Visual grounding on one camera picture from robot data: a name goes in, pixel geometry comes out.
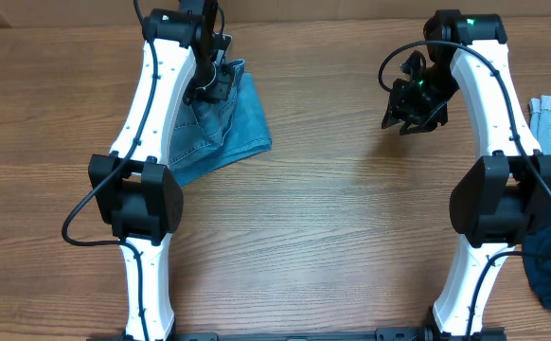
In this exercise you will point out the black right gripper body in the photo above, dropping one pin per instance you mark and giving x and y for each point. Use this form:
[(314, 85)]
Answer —
[(407, 112)]

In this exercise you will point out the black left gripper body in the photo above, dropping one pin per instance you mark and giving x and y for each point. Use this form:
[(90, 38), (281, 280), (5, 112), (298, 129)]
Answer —
[(219, 88)]

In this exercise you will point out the blue denim jeans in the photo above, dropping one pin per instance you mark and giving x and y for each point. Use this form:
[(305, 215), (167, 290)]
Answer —
[(207, 137)]

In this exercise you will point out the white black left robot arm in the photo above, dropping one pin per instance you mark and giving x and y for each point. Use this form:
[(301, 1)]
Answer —
[(137, 195)]

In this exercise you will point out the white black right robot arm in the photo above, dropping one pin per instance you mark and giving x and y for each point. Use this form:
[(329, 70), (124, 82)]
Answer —
[(505, 196)]

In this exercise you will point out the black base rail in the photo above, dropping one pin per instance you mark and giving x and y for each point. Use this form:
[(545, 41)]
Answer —
[(304, 335)]

